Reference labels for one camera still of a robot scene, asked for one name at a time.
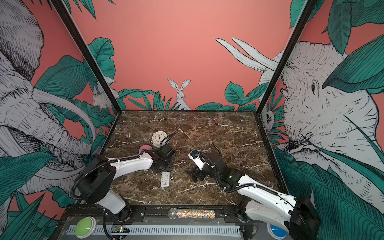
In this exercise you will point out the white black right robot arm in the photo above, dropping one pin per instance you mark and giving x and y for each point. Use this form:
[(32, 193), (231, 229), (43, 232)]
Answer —
[(295, 215)]

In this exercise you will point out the pink white round container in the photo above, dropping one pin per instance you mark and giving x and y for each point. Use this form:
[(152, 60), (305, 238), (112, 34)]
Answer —
[(144, 148)]

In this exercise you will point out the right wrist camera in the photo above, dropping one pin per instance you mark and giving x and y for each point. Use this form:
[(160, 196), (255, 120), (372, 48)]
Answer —
[(194, 155)]

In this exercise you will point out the white remote control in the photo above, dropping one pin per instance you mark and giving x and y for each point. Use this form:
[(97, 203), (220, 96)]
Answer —
[(165, 179)]

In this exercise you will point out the black frame post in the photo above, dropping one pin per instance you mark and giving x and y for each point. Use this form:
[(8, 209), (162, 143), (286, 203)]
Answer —
[(298, 29), (66, 18)]

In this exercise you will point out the green push button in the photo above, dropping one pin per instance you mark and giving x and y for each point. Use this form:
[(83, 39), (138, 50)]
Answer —
[(85, 227)]

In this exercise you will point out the black left frame post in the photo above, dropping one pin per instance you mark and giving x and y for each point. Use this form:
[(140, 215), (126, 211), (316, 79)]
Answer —
[(66, 18)]

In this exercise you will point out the blue push button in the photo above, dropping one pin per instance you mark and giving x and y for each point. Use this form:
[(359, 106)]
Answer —
[(276, 232)]

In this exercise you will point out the black right frame post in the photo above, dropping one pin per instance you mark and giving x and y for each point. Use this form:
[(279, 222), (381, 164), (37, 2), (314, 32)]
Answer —
[(298, 29)]

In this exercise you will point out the white round alarm clock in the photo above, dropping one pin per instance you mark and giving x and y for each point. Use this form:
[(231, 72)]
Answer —
[(157, 138)]

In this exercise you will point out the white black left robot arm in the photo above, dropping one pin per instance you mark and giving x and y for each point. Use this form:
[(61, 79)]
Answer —
[(93, 185)]

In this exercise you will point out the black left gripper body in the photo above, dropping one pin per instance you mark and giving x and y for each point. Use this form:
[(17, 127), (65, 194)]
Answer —
[(167, 166)]

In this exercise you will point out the glitter tube with ball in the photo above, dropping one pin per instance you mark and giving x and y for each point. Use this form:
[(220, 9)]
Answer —
[(174, 213)]

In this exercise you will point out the small green circuit board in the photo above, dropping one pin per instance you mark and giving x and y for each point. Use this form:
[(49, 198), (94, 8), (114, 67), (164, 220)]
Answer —
[(120, 230)]

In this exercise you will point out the white slotted cable duct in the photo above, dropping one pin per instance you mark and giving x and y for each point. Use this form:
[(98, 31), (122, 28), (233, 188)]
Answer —
[(141, 230)]

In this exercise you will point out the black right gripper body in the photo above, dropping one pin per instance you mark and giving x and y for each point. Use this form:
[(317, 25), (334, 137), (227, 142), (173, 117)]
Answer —
[(207, 172)]

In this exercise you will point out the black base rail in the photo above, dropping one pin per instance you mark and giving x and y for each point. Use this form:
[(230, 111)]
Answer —
[(230, 213)]

